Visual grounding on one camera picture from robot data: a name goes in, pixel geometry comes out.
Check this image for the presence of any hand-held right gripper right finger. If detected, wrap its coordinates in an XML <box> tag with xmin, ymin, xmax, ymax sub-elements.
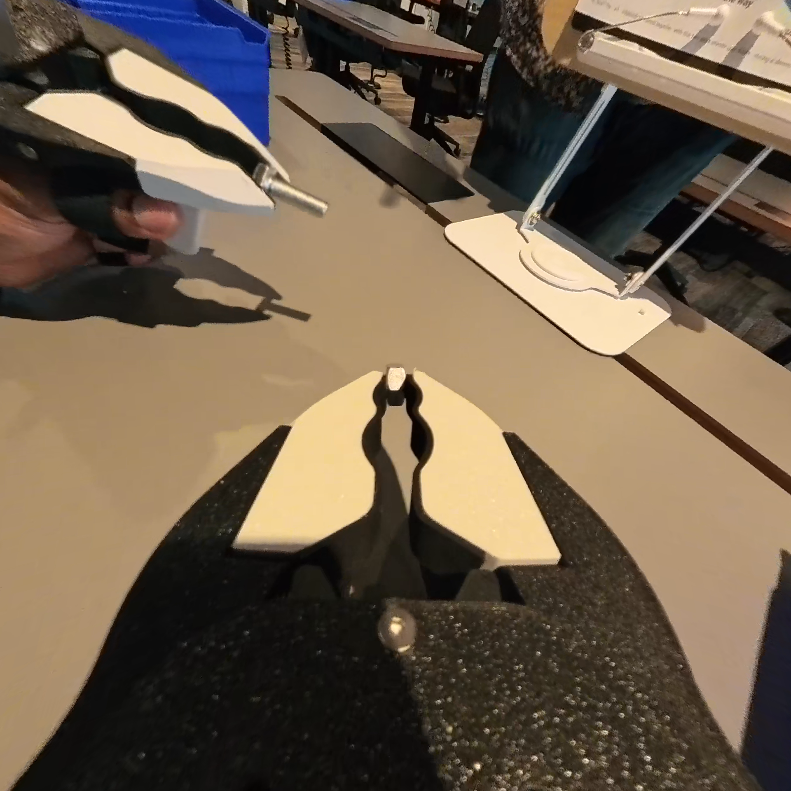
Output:
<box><xmin>402</xmin><ymin>368</ymin><xmax>562</xmax><ymax>571</ymax></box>

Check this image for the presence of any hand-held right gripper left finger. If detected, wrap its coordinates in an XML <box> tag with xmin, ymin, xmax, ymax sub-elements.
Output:
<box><xmin>232</xmin><ymin>370</ymin><xmax>396</xmax><ymax>555</ymax></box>

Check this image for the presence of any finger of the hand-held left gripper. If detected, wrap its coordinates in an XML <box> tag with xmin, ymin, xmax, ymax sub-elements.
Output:
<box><xmin>25</xmin><ymin>91</ymin><xmax>276</xmax><ymax>255</ymax></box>
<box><xmin>107</xmin><ymin>47</ymin><xmax>289</xmax><ymax>181</ymax></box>

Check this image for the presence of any silver threaded bolt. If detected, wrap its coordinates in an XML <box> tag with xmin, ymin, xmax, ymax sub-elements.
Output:
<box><xmin>252</xmin><ymin>163</ymin><xmax>329</xmax><ymax>218</ymax></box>

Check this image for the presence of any person's left hand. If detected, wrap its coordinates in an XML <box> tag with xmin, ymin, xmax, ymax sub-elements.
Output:
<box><xmin>0</xmin><ymin>178</ymin><xmax>184</xmax><ymax>289</ymax></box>

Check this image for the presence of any blue plastic bin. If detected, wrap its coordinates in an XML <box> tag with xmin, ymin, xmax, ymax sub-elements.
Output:
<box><xmin>62</xmin><ymin>0</ymin><xmax>273</xmax><ymax>147</ymax></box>

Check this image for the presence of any brown office table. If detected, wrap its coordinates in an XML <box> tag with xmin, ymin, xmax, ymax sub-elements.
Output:
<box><xmin>295</xmin><ymin>0</ymin><xmax>484</xmax><ymax>144</ymax></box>
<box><xmin>680</xmin><ymin>153</ymin><xmax>791</xmax><ymax>249</ymax></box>

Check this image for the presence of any black flat panel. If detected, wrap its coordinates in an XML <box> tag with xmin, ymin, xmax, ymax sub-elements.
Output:
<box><xmin>322</xmin><ymin>122</ymin><xmax>475</xmax><ymax>205</ymax></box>

